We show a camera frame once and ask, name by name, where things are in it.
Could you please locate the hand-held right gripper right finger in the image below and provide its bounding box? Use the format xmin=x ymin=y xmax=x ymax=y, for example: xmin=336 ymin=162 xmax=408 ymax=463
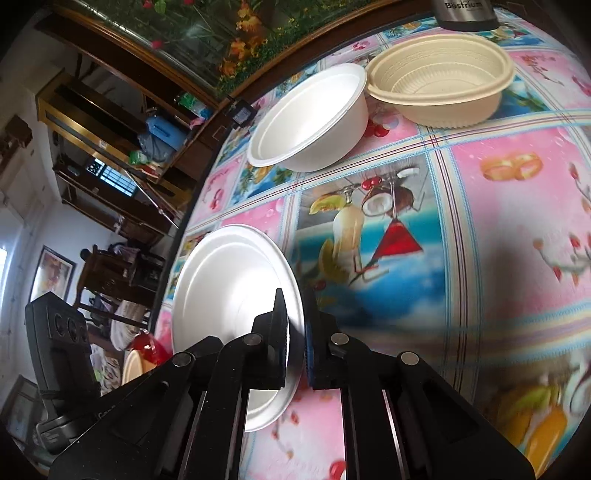
xmin=302 ymin=286 xmax=536 ymax=480

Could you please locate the framed wall painting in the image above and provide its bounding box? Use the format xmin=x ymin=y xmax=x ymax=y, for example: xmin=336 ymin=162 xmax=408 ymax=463
xmin=30 ymin=246 xmax=77 ymax=305

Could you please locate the white foam bowl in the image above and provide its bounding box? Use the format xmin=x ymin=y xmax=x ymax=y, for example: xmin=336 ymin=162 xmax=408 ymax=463
xmin=171 ymin=224 xmax=305 ymax=433
xmin=246 ymin=63 xmax=369 ymax=173

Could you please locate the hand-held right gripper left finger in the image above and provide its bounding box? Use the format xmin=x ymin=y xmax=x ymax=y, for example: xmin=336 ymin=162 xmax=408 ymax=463
xmin=48 ymin=288 xmax=289 ymax=480

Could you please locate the wooden cabinet counter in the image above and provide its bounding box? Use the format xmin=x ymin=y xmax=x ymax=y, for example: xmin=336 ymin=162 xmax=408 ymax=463
xmin=129 ymin=92 xmax=232 ymax=222

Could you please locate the blue thermos jug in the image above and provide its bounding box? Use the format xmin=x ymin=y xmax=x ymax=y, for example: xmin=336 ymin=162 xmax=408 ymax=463
xmin=147 ymin=115 xmax=185 ymax=148

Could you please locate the striped seat cushion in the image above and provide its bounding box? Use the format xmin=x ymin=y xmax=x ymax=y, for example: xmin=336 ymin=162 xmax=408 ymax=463
xmin=110 ymin=300 xmax=151 ymax=352

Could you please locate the flower garden wall mural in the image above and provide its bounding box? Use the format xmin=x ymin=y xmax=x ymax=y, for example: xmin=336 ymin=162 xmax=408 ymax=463
xmin=81 ymin=0 xmax=384 ymax=93

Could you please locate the cream ribbed plastic bowl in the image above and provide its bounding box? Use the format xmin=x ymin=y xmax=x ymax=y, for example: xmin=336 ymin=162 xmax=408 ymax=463
xmin=366 ymin=31 xmax=515 ymax=129
xmin=121 ymin=350 xmax=158 ymax=386

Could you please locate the barred window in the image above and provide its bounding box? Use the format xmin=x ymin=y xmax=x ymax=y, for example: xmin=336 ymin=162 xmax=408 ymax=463
xmin=85 ymin=159 xmax=139 ymax=199

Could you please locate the stainless steel thermos flask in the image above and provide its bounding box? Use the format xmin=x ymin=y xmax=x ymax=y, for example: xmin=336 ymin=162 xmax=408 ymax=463
xmin=429 ymin=0 xmax=502 ymax=32

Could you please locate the printed colourful tablecloth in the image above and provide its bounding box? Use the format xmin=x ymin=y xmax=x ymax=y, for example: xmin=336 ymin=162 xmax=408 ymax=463
xmin=152 ymin=9 xmax=591 ymax=480

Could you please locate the small black box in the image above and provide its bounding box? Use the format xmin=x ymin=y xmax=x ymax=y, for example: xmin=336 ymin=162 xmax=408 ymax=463
xmin=229 ymin=99 xmax=256 ymax=127

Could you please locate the dark wooden chair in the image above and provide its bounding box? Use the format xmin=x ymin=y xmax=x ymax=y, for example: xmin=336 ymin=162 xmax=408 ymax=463
xmin=74 ymin=244 xmax=158 ymax=333

